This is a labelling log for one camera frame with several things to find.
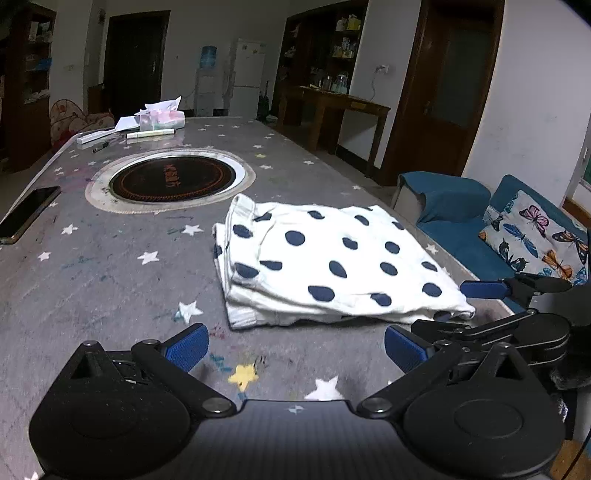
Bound white pen box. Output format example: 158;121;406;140
126;128;175;140

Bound black smartphone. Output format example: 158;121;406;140
0;186;61;245

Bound glass display cabinet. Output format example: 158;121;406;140
1;1;56;173

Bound dark wooden side table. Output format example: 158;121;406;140
276;86;391;178

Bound blue sofa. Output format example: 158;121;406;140
393;172;590;283

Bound dark wooden door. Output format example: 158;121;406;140
379;0;505;186

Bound black marker pen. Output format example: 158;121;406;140
92;141;114;154

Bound tissue pack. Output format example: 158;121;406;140
134;96;185;131

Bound dark wall shelf unit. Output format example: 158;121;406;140
271;1;369;115

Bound round induction cooktop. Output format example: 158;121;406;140
85;147;256;214

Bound white refrigerator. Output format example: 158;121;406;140
225;39;266;119

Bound butterfly print cushion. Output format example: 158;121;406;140
479;190;589;286

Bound water dispenser with blue bottle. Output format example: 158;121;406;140
194;46;217;117

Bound white paper sheets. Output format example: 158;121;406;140
115;115;139;132

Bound white navy polka dot garment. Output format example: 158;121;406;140
212;194;476;330

